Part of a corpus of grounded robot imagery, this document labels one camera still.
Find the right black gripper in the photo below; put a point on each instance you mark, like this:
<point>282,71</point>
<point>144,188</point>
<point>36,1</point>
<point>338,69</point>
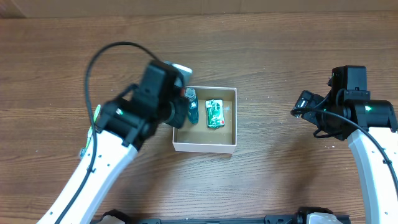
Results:
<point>313,100</point>

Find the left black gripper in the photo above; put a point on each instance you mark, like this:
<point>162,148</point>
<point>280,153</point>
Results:
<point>180,117</point>

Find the teal mouthwash bottle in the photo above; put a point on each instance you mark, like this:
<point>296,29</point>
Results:
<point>193,115</point>

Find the green white packet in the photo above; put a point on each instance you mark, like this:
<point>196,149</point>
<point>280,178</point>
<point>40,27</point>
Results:
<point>214,112</point>

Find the green toothbrush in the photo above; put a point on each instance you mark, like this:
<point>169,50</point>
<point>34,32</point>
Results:
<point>89,133</point>

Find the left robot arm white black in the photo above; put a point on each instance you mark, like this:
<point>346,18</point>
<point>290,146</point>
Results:
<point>123,125</point>

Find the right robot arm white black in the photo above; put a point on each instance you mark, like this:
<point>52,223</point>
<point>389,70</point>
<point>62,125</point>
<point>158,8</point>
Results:
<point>348,113</point>

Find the white cardboard box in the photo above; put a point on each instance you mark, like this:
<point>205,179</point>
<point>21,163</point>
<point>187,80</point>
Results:
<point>199,137</point>

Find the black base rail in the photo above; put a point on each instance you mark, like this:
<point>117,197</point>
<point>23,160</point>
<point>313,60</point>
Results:
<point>303,215</point>

